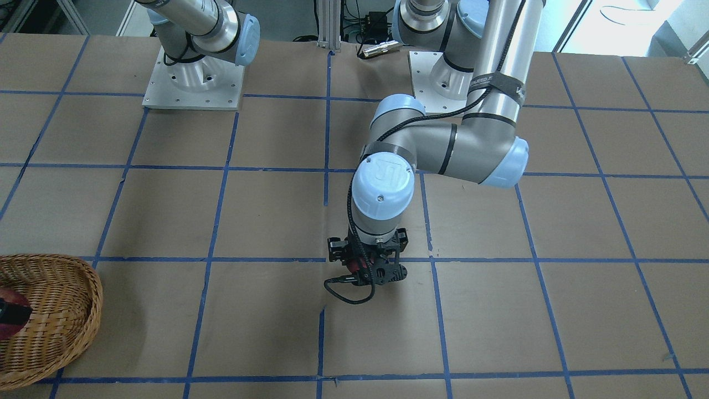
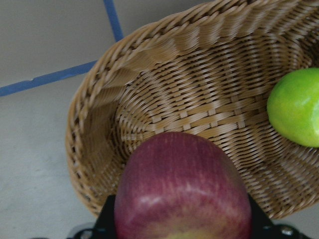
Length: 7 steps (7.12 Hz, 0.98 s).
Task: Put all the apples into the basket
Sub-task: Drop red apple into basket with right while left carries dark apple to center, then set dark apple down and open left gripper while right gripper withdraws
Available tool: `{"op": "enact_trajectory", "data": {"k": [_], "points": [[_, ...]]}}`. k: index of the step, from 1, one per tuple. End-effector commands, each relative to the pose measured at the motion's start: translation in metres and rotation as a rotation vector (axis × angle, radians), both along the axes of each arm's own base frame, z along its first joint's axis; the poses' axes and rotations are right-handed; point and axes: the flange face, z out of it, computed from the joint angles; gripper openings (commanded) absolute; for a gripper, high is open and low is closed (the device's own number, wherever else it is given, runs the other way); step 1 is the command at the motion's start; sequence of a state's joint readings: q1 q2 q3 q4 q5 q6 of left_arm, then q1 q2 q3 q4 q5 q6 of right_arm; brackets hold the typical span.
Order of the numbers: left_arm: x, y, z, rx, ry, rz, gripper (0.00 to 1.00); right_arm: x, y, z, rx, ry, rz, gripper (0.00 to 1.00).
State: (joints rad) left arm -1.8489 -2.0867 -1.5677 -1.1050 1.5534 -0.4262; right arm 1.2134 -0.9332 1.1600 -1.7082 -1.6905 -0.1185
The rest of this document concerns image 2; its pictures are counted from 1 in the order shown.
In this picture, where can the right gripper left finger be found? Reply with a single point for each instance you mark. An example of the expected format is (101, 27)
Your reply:
(104, 227)

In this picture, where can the green apple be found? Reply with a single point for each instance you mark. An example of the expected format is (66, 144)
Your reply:
(293, 107)

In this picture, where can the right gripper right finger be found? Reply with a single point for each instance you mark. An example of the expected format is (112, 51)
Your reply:
(262, 226)

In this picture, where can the brown wicker basket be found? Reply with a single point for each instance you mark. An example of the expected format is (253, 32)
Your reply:
(206, 71)

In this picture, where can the red apple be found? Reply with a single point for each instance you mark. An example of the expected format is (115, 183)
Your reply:
(181, 186)

